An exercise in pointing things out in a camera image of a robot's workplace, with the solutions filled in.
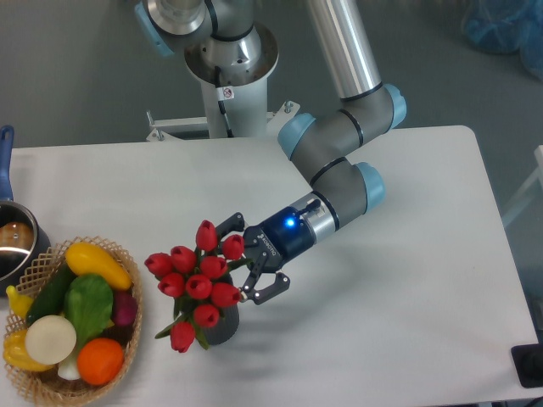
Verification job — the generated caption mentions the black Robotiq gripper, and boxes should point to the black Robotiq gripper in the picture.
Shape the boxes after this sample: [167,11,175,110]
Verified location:
[216,206,315,305]

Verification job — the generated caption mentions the red tulip bouquet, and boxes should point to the red tulip bouquet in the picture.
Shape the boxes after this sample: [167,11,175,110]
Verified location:
[144,220,251,353]

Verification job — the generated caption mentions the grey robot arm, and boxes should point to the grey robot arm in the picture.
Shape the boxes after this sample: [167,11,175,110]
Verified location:
[135,1,406,304]

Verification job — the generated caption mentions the dark grey ribbed vase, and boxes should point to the dark grey ribbed vase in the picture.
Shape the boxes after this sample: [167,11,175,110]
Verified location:
[202,270,241,347]

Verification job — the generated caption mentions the purple toy radish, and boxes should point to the purple toy radish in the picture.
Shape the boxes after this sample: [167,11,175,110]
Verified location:
[111,291,137,326]

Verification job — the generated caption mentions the yellow toy squash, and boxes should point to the yellow toy squash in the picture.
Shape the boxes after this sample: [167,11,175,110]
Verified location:
[64,242,132,291]

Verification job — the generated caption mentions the green toy lettuce leaf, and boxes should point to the green toy lettuce leaf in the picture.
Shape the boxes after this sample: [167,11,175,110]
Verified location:
[64,274,114,351]

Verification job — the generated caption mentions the orange toy fruit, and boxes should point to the orange toy fruit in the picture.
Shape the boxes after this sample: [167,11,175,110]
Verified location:
[76,338,124,386]

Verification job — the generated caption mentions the green toy cucumber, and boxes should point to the green toy cucumber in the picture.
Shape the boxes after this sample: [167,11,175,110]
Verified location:
[25,263,76,326]

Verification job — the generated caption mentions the white toy onion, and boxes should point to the white toy onion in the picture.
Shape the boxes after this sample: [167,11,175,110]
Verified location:
[25,315,76,365]

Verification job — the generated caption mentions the woven wicker basket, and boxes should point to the woven wicker basket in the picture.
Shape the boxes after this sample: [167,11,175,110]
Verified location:
[1,237,143,406]

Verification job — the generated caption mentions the yellow toy pepper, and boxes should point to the yellow toy pepper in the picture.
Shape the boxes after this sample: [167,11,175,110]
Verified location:
[3,329,54,372]

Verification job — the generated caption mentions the black device at table edge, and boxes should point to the black device at table edge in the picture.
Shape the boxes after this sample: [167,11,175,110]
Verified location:
[511,343,542,388]

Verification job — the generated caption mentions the blue plastic bag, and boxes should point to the blue plastic bag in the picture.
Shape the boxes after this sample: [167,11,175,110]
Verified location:
[462,1,542,80]

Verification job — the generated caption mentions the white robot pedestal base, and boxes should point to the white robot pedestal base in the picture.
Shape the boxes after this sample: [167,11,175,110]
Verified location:
[147,23,300,141]

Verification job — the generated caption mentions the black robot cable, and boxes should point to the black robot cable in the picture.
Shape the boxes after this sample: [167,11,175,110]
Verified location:
[213,65,235,139]

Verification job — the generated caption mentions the blue handled saucepan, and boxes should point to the blue handled saucepan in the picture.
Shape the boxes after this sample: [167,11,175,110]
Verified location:
[1,125,50,298]

